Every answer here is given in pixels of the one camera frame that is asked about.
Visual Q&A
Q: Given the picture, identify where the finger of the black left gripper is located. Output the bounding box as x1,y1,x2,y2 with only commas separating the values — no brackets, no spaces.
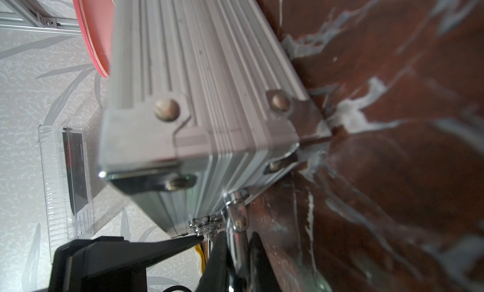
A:
125,235,203,268

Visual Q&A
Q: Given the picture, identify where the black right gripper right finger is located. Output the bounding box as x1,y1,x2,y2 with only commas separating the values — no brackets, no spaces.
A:
249,232,282,292

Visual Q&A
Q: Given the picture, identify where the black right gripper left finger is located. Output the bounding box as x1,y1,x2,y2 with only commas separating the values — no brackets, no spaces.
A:
196,232,229,292

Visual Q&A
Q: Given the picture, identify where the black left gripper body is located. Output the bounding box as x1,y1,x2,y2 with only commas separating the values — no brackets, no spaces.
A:
48,237,151,291

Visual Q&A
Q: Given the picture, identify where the silver aluminium poker case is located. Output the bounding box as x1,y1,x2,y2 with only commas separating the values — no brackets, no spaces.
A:
98,0,331,237

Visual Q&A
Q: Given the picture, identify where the pink bucket with lid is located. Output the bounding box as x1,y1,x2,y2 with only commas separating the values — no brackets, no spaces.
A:
73,0,114,78

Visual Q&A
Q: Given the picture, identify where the clear plastic wall tray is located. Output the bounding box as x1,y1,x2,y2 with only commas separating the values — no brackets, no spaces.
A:
38,125,95,261

